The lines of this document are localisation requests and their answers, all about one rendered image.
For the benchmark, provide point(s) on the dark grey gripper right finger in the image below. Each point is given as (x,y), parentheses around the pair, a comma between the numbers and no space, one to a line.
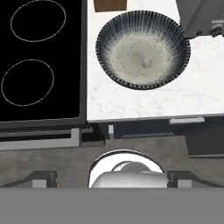
(180,177)

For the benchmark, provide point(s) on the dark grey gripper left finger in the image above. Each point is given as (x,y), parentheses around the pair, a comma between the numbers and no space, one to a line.
(43,177)

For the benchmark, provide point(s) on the pale ice cube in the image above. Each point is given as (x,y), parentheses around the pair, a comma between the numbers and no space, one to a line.
(147,62)

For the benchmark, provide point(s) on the dark striped ceramic bowl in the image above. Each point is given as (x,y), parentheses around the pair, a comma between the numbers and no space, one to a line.
(143,49)

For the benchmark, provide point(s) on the dark oven door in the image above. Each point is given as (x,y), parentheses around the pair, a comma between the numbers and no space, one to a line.
(43,134)

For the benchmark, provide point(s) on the dark drawer front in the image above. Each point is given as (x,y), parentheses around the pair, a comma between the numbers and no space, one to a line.
(175,129)

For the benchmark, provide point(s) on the white and black round object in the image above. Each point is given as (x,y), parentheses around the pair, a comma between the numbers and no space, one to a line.
(125,172)

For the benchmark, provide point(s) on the black hob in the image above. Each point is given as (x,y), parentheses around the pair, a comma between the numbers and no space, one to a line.
(40,58)

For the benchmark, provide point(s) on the grey metal appliance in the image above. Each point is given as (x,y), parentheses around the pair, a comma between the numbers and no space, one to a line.
(201,14)

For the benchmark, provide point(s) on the brown wooden board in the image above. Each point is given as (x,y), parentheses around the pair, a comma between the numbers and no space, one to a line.
(110,5)

